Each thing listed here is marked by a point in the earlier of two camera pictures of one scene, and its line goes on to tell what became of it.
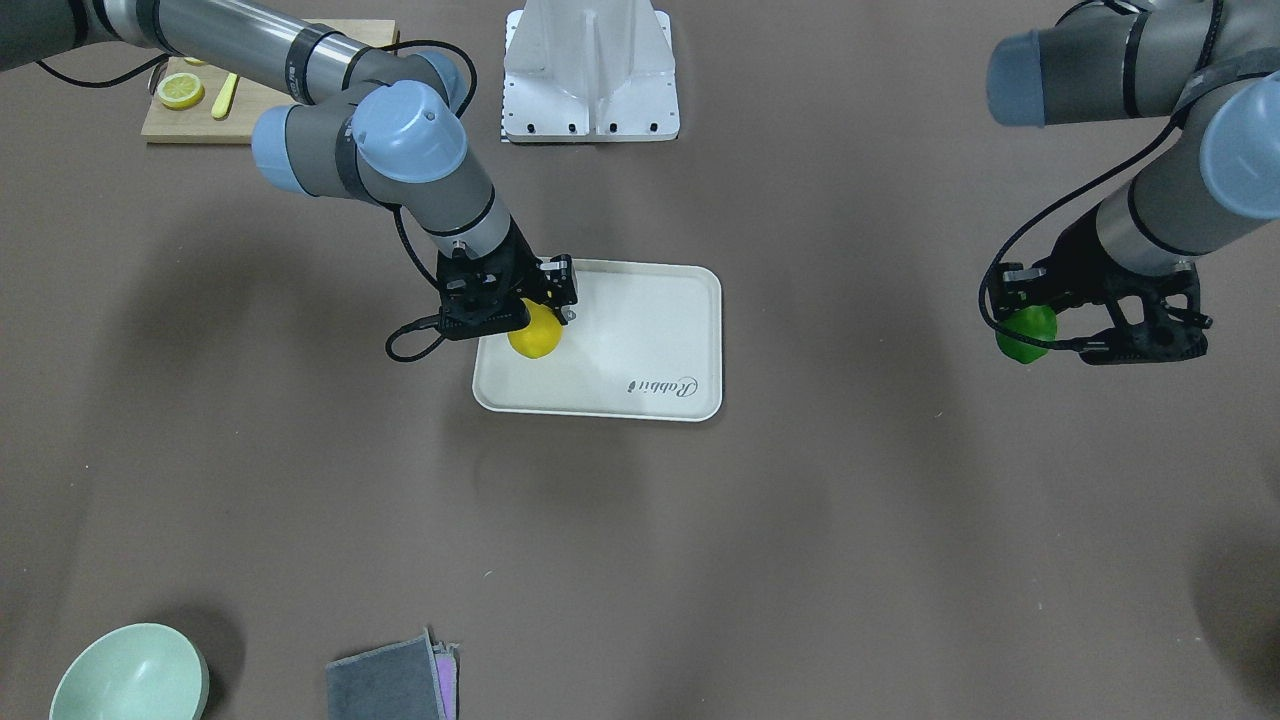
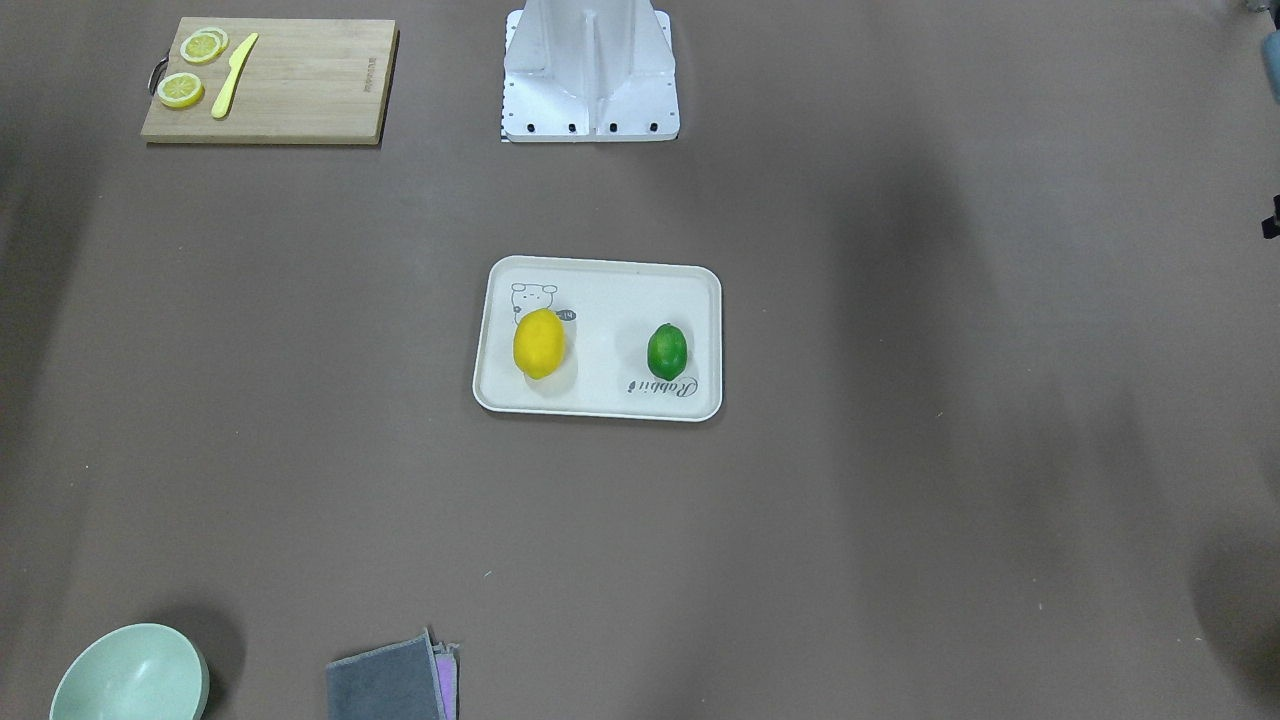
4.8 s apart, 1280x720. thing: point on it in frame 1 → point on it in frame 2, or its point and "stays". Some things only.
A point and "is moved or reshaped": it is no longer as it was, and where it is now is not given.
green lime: (1036, 320) → (667, 351)
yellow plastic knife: (221, 105) stays
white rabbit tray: (646, 343) stays
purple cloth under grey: (444, 665) stays
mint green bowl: (146, 671) stays
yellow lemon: (543, 335) is moved or reshaped
